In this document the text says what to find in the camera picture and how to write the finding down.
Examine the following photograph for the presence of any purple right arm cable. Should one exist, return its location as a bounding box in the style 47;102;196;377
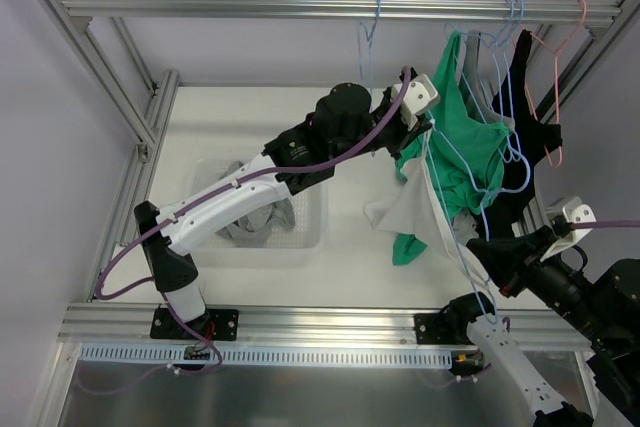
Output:
552;218;640;231

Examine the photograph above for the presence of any green tank top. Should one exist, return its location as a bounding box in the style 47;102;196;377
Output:
390;29;509;267

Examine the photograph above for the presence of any white tank top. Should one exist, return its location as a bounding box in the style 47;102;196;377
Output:
362;159;466;268

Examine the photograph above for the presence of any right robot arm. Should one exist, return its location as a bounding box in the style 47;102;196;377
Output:
430;226;639;426

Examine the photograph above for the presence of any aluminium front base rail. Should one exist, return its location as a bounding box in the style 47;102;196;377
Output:
58;303;589;351

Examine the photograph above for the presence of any white perforated plastic basket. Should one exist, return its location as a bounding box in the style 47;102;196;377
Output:
192;184;327;269

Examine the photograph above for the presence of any white slotted cable duct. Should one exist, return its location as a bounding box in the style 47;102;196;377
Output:
78;343;453;370

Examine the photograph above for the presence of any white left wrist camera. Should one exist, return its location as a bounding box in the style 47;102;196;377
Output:
399;74;440;130

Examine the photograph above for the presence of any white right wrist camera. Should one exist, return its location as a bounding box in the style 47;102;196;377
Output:
541;196;596;261

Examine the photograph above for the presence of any aluminium hanging rail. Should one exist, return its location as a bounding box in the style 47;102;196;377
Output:
62;0;621;27

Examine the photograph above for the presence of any aluminium frame post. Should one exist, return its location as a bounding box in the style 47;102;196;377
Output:
4;0;181;158
528;0;639;123

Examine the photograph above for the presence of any black tank top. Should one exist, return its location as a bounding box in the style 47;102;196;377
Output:
475;30;562;228

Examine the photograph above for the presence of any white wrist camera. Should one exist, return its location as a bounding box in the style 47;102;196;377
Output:
399;74;440;130
541;196;596;261

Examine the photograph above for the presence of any right aluminium frame post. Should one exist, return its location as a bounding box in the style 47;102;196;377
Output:
528;0;639;123

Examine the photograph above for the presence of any left aluminium frame post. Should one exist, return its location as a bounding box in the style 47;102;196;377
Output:
4;0;181;158

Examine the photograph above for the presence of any blue hanger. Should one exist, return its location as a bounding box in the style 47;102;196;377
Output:
421;123;502;326
488;0;531;212
356;0;382;94
443;0;518;158

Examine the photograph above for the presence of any light grey tank top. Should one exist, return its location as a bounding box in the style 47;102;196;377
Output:
459;30;515;239

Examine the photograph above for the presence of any pink hanger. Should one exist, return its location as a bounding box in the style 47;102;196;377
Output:
524;0;588;169

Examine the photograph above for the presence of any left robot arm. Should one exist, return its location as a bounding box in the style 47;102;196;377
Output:
134;75;439;338

